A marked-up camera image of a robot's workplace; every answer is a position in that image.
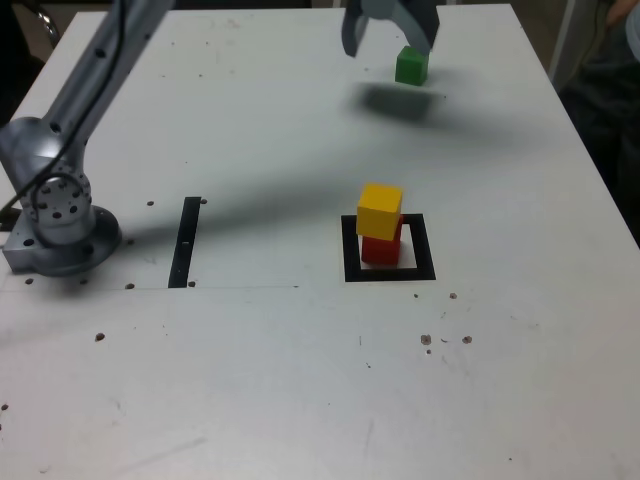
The white post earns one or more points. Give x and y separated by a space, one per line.
562 30

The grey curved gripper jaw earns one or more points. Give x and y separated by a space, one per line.
354 30
420 20

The metal chair frame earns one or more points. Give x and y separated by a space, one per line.
50 25

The black tape square outline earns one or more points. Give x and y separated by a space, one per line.
350 260

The green cube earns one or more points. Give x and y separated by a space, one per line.
411 67

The black tape strip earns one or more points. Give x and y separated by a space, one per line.
184 240

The yellow cube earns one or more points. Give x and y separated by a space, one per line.
379 212

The red cube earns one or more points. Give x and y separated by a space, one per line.
380 252

